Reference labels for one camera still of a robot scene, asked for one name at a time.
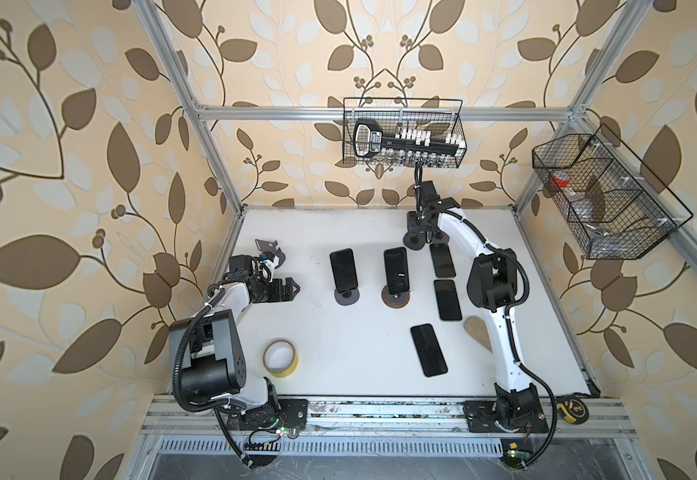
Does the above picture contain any black wire basket back wall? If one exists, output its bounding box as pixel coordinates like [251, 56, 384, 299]
[342, 96, 467, 169]

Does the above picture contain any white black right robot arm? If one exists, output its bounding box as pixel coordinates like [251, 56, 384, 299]
[403, 165, 553, 432]

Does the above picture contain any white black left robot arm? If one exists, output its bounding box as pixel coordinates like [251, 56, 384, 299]
[168, 266, 300, 423]

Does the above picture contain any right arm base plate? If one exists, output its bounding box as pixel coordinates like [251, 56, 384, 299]
[462, 399, 550, 434]

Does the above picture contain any black smartphone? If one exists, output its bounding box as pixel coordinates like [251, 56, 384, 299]
[330, 248, 358, 295]
[410, 324, 448, 378]
[383, 246, 410, 296]
[429, 243, 456, 279]

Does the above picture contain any wooden base phone stand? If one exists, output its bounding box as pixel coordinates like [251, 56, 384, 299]
[381, 286, 410, 309]

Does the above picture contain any yellow black tape measure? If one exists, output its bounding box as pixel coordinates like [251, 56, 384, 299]
[556, 393, 590, 425]

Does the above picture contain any yellow masking tape roll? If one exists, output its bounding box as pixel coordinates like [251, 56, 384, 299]
[262, 339, 300, 378]

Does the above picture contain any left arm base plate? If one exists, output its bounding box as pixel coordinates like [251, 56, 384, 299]
[228, 398, 310, 431]

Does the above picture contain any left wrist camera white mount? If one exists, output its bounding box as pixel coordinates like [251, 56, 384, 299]
[224, 252, 282, 283]

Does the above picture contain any black wire basket right wall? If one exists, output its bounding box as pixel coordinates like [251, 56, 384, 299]
[532, 124, 693, 260]

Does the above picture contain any aluminium front rail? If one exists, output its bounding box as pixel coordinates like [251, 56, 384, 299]
[140, 395, 638, 439]

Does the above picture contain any grey phone stand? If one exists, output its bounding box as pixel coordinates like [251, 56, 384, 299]
[402, 231, 427, 251]
[334, 288, 360, 306]
[256, 239, 286, 269]
[430, 231, 449, 244]

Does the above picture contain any clear bottle red cap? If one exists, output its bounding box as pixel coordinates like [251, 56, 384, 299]
[550, 170, 601, 223]

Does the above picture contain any black socket set rail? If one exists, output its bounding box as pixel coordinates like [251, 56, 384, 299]
[348, 118, 467, 162]

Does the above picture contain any black wire basket wall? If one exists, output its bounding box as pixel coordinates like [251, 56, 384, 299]
[342, 96, 467, 169]
[532, 124, 693, 260]

